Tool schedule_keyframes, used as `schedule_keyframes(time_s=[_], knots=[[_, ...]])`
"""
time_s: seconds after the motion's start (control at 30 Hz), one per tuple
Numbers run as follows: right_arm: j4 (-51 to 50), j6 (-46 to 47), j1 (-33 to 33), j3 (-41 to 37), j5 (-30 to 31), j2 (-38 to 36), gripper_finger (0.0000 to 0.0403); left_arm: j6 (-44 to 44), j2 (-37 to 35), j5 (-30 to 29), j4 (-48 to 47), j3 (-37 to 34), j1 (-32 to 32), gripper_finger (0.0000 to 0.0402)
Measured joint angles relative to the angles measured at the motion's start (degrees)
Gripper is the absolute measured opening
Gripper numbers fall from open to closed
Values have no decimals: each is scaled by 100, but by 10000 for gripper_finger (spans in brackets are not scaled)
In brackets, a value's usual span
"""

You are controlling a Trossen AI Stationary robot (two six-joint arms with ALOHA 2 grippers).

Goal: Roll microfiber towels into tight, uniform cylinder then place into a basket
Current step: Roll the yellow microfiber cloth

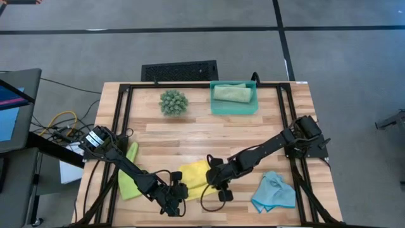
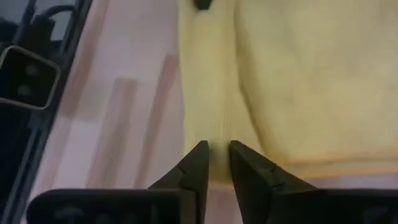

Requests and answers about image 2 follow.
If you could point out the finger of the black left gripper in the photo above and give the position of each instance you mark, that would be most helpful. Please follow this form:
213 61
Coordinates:
202 3

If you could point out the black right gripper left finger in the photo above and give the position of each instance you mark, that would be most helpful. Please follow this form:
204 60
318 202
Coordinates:
124 205

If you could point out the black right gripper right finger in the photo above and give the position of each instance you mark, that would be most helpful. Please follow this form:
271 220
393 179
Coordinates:
295 205

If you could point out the yellow microfiber towel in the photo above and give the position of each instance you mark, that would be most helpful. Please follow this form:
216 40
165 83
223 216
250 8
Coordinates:
311 77

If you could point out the black metal table frame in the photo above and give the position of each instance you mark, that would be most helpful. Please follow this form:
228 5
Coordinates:
18 77

